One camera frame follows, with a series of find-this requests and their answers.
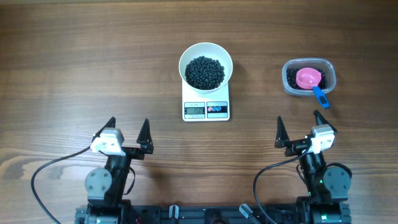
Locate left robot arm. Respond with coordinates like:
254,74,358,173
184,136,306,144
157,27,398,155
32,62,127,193
75,117,154,224

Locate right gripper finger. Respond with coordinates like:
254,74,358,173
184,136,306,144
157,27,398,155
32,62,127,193
274,116,290,148
313,110,338,133

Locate clear plastic container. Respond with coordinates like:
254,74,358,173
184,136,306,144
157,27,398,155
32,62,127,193
282,58,336,96

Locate black camera cable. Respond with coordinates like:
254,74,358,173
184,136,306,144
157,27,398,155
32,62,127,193
30,146,93,224
252,144,312,224

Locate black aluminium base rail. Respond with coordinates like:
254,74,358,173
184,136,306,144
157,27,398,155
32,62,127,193
75,202,352,224

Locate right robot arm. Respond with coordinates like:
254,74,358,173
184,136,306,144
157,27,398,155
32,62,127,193
269,110,352,224

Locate white digital kitchen scale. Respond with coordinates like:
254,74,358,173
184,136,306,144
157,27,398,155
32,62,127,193
182,83,230,122

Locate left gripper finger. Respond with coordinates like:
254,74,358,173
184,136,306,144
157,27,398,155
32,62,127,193
136,118,154,152
91,116,116,142

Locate right black camera cable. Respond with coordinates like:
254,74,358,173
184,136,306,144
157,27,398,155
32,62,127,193
252,144,312,224

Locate white round bowl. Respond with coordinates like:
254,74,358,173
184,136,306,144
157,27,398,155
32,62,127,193
178,42,233,94

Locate left black camera cable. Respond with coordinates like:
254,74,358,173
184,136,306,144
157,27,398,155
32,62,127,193
30,146,93,224

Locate black beans pile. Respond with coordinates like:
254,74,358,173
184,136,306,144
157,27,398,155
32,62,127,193
286,68,326,90

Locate pink scoop blue handle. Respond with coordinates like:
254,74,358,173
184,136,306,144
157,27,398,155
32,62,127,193
296,68,330,109

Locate black beans in bowl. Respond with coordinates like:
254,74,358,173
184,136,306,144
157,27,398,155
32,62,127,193
185,56,225,90

